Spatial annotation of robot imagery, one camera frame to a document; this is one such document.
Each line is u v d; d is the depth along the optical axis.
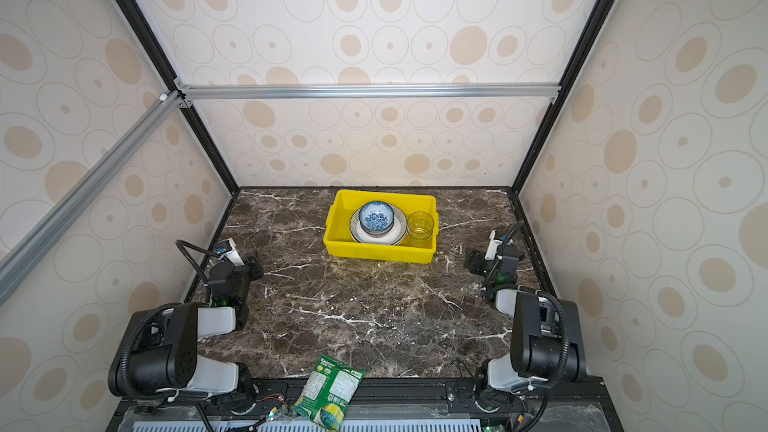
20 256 0.52
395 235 1.00
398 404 0.73
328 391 0.73
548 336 0.47
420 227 0.97
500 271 0.72
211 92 0.91
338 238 1.03
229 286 0.69
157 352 0.44
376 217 1.02
